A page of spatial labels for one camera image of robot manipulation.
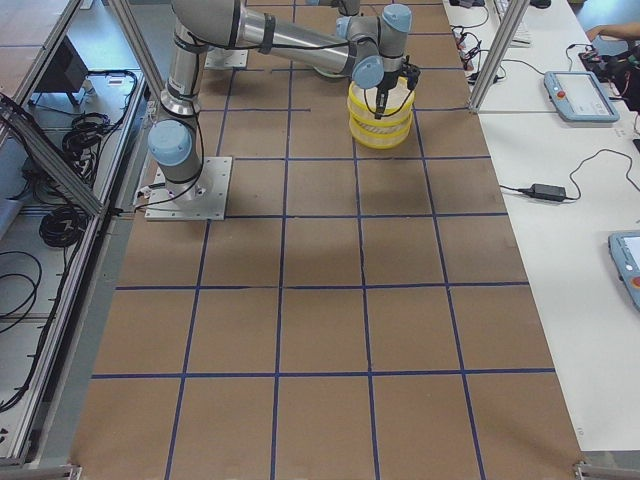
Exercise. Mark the blue teach pendant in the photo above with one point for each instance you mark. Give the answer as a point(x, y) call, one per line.
point(624, 251)
point(579, 97)

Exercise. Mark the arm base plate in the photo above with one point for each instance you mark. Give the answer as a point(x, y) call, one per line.
point(206, 200)
point(224, 59)

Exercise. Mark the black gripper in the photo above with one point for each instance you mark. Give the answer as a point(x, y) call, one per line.
point(383, 86)

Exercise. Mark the black power adapter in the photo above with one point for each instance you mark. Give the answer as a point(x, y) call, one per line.
point(545, 192)

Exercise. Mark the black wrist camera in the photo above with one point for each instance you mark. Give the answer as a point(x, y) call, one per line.
point(411, 74)

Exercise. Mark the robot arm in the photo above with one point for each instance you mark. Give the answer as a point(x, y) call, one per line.
point(368, 50)

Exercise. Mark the aluminium frame post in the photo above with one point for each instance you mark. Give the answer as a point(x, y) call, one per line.
point(500, 44)

